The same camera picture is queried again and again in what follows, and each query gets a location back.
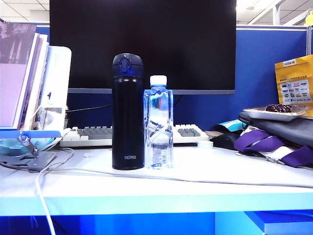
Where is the black computer mouse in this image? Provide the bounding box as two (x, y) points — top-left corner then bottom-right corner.
(209, 133), (242, 151)

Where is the pink cover book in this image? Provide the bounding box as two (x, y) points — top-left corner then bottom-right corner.
(0, 22), (40, 129)

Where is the thick white cable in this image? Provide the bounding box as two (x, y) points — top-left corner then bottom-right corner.
(35, 166), (57, 235)

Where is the blue cubicle partition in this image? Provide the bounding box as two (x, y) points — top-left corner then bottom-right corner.
(0, 17), (313, 132)

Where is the silver metal book stand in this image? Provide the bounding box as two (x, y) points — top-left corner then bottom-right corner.
(0, 129), (65, 172)

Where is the chocolate pastry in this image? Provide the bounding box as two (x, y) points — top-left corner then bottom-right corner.
(266, 103), (293, 114)

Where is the blue box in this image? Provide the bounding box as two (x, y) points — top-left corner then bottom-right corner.
(245, 211), (313, 235)

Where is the white and grey keyboard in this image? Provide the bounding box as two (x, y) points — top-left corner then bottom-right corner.
(59, 124), (210, 148)

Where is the black Thermos flask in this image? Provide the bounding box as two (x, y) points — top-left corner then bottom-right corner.
(112, 53), (145, 170)

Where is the thin grey cable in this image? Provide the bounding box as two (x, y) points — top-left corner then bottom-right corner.
(39, 146), (313, 189)

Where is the teal snack package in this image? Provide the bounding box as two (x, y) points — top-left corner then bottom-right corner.
(215, 119), (248, 132)

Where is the purple and white tote bag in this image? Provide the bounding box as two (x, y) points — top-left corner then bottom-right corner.
(234, 129), (313, 170)

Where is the silver food tray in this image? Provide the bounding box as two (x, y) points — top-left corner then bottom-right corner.
(243, 104), (309, 122)

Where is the clear mineral water bottle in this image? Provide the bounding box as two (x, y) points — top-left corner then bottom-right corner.
(143, 75), (175, 170)

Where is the grey laptop sleeve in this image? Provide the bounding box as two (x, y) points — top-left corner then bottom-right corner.
(238, 111), (313, 148)

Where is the black computer monitor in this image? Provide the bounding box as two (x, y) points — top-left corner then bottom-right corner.
(49, 0), (237, 95)

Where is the white plastic case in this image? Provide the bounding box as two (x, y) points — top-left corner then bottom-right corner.
(31, 46), (73, 131)

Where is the black monitor cable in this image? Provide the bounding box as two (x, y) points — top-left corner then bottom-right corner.
(65, 104), (113, 114)

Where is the light blue face mask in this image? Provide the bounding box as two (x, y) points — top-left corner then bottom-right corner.
(0, 137), (56, 155)

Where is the yellow printed bag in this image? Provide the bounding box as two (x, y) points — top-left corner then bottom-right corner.
(274, 54), (313, 105)

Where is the yellow duck toy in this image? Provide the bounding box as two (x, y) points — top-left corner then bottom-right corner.
(303, 11), (313, 27)

